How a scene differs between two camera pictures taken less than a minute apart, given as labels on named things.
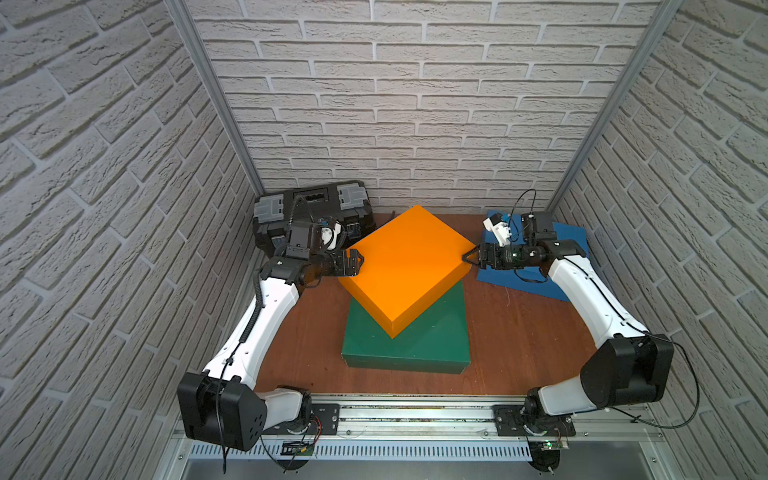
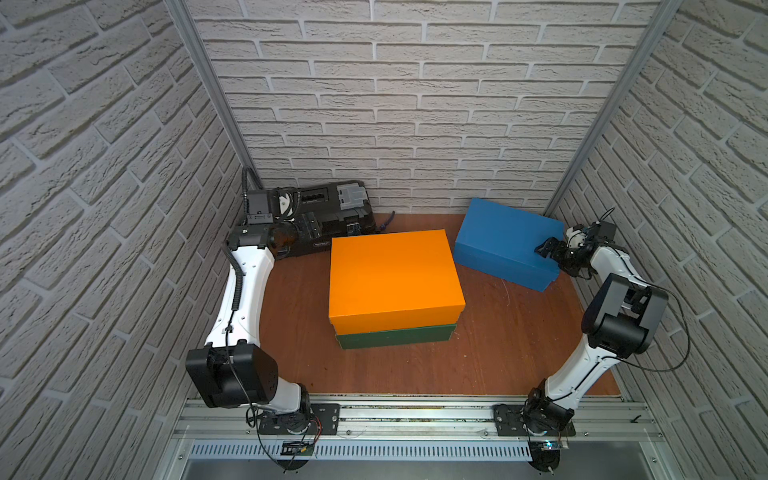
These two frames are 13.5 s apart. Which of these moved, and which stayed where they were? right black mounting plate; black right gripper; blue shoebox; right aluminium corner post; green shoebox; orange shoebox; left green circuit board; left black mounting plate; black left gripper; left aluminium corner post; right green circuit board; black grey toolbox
Moved: black right gripper; blue shoebox; black left gripper; orange shoebox; green shoebox
Stayed: right aluminium corner post; right black mounting plate; left aluminium corner post; left green circuit board; right green circuit board; left black mounting plate; black grey toolbox
